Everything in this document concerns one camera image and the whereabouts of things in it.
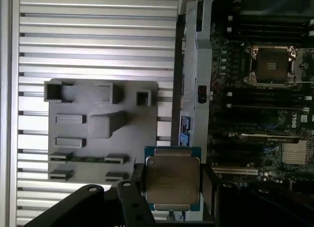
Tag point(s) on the black and red case switch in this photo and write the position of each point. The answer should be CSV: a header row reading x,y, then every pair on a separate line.
x,y
202,94

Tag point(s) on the open PC case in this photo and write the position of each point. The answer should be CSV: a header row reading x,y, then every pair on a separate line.
x,y
202,47

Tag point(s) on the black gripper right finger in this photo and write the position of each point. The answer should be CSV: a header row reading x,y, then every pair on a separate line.
x,y
245,207

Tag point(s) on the silver finned heatsink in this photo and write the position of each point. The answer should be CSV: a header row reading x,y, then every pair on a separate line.
x,y
295,152

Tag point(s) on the blue case sticker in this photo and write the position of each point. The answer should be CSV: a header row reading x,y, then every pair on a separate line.
x,y
185,139
186,123

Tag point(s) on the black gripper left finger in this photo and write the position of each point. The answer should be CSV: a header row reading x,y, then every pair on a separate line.
x,y
132,207

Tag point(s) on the grey plastic parts rack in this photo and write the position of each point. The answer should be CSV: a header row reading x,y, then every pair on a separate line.
x,y
103,143

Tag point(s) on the thin metal locking lever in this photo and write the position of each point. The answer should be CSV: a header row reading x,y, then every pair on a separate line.
x,y
306,82

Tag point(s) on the dark PC motherboard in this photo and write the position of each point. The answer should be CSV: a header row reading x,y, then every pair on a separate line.
x,y
269,119

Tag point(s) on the black graphics card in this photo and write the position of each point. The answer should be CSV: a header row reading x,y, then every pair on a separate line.
x,y
269,137

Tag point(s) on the silver CPU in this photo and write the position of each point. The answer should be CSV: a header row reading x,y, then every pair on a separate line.
x,y
171,178

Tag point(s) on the black RAM slot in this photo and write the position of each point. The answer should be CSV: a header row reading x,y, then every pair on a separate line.
x,y
265,17
265,94
265,105
265,30

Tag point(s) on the CPU socket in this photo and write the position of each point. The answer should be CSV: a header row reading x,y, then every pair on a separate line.
x,y
271,65

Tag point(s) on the white expansion slot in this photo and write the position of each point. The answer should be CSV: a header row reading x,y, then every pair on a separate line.
x,y
235,171

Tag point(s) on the green RAM stick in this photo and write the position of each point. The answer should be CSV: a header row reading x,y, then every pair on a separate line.
x,y
86,159

